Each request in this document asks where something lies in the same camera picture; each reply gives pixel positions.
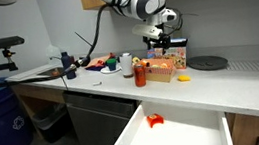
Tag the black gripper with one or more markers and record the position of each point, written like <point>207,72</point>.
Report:
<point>155,40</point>

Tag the green plush toy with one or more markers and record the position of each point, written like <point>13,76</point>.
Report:
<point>155,66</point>

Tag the white drawer with wooden front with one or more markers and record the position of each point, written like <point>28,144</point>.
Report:
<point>165,141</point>

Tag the blue cardboard toy box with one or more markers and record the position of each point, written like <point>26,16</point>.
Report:
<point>179,57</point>

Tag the yellow sponge toy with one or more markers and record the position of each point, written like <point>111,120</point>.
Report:
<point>184,78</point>

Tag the orange toy block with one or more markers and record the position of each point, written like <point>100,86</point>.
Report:
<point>155,120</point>

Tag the orange checkered paper basket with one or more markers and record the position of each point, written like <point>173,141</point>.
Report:
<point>158,74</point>

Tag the red soda can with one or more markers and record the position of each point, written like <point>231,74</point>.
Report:
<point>139,76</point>

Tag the white tumbler with brown base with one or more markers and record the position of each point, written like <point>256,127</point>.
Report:
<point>126,66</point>

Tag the blue cup with green rim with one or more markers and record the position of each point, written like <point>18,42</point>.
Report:
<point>111,64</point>

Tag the white paper plate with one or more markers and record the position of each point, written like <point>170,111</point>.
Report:
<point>105,71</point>

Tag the orange red cloth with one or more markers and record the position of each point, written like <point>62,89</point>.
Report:
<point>101,60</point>

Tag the dark blue cloth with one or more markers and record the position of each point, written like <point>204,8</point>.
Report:
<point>94,68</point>

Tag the small gray marker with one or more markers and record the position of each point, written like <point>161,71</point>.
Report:
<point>97,84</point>

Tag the dark blue bottle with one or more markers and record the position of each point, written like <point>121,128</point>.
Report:
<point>68,65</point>

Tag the steel dishwasher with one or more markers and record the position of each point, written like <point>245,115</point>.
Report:
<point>99,127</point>

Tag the black trash bin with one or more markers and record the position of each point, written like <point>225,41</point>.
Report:
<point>51,126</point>

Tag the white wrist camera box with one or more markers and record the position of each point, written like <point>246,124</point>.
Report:
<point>146,31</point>

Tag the black stereo camera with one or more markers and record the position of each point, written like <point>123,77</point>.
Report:
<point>1,43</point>

